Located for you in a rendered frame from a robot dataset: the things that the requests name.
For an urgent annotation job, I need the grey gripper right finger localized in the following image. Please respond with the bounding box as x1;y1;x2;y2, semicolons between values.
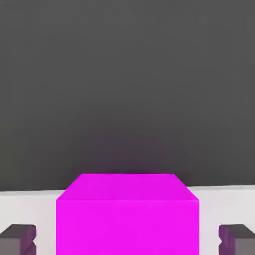
218;224;255;255

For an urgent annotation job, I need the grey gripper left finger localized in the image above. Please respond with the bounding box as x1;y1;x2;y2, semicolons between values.
0;224;37;255

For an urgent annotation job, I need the small magenta cube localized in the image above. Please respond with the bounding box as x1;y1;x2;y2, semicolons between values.
55;173;200;255

